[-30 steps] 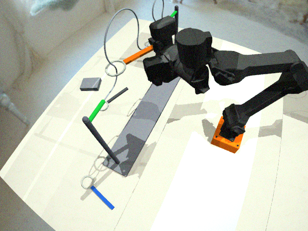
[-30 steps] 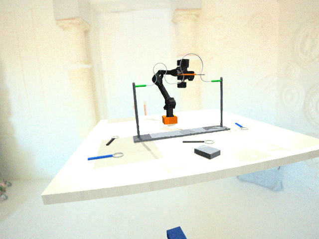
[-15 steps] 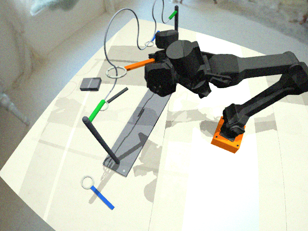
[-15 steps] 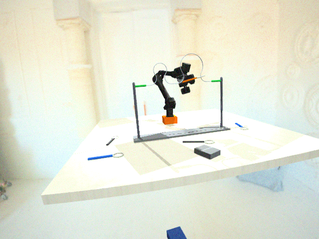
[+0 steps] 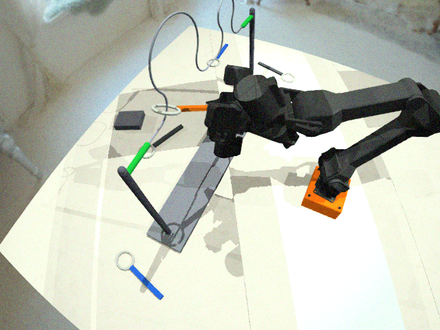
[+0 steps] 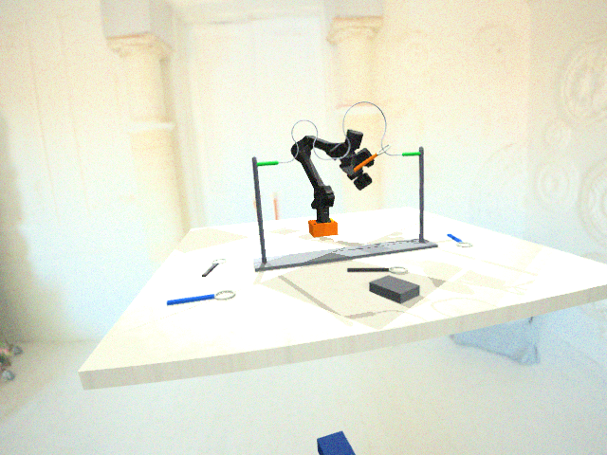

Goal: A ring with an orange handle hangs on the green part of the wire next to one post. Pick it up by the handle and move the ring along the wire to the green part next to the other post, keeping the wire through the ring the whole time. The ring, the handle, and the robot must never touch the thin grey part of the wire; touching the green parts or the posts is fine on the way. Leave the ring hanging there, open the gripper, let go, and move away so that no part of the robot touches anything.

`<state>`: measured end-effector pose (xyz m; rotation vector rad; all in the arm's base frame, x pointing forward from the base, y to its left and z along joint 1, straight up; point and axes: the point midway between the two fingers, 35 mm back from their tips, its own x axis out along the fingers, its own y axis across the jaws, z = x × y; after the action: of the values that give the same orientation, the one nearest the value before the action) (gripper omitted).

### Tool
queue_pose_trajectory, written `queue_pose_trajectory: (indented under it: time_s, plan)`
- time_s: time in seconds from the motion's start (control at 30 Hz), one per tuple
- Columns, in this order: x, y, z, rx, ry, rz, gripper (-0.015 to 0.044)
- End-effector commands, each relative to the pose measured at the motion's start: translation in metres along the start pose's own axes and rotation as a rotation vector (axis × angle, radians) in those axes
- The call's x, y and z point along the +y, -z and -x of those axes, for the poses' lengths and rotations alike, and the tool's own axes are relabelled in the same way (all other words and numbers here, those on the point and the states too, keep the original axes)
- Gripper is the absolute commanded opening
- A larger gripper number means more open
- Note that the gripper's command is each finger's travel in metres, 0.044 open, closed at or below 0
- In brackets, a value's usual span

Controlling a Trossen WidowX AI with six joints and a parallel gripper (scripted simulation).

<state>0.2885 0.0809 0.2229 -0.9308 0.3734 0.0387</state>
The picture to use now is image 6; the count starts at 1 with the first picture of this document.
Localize grey ring with blue handle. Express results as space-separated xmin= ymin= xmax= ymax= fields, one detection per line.
xmin=166 ymin=289 xmax=235 ymax=305
xmin=447 ymin=234 xmax=473 ymax=246

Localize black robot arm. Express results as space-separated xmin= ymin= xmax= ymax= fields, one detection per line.
xmin=295 ymin=130 xmax=372 ymax=224

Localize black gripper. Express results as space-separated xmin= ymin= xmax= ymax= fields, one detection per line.
xmin=329 ymin=142 xmax=372 ymax=191

